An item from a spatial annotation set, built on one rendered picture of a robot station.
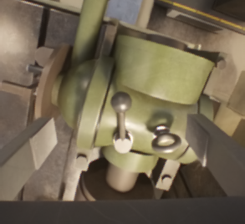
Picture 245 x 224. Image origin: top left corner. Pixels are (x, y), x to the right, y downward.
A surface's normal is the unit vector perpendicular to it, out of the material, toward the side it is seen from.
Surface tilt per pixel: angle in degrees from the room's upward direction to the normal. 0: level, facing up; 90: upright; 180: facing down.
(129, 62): 43
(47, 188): 0
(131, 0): 0
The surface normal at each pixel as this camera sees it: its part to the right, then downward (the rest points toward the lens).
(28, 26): 0.00, 0.29
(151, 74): -0.28, 0.20
